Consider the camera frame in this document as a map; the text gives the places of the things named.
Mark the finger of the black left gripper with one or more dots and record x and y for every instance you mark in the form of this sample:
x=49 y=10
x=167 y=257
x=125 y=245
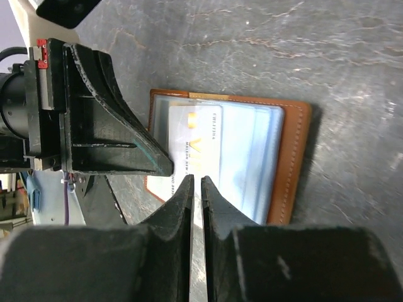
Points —
x=100 y=134

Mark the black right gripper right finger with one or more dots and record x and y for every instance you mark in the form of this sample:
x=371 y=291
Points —
x=250 y=262

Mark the brown leather card holder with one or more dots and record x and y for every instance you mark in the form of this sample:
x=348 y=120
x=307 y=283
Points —
x=291 y=150

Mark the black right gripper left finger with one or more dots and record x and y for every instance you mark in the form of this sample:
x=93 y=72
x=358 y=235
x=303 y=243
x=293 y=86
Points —
x=149 y=261

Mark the silver VIP credit card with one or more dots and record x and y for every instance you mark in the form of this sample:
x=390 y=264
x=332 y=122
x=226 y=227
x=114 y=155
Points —
x=194 y=144

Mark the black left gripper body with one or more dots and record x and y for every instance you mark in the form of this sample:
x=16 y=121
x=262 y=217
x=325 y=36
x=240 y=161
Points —
x=32 y=101

